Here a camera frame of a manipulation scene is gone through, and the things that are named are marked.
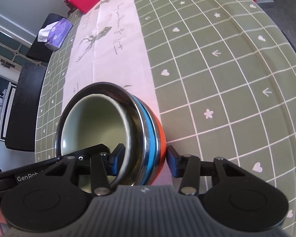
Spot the purple tissue pack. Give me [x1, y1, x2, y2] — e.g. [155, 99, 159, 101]
[38, 18, 73, 51]

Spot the green grid tablecloth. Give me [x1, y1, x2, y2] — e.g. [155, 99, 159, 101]
[35, 0, 296, 236]

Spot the black chair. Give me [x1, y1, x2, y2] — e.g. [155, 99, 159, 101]
[26, 13, 64, 63]
[5, 64, 46, 152]

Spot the black chair left far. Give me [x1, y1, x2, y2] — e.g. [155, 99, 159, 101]
[26, 13, 64, 63]

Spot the pink deer table runner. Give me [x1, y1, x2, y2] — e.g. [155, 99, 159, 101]
[61, 0, 175, 186]

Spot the black chair left near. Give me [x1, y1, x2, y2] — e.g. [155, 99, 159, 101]
[5, 64, 46, 152]

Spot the orange steel bowl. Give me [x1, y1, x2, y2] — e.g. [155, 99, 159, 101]
[133, 96, 167, 185]

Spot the green ceramic bowl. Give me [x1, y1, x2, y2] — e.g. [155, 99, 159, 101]
[57, 94, 137, 185]

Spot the blue steel bowl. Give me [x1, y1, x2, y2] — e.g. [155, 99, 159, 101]
[55, 81, 162, 194]

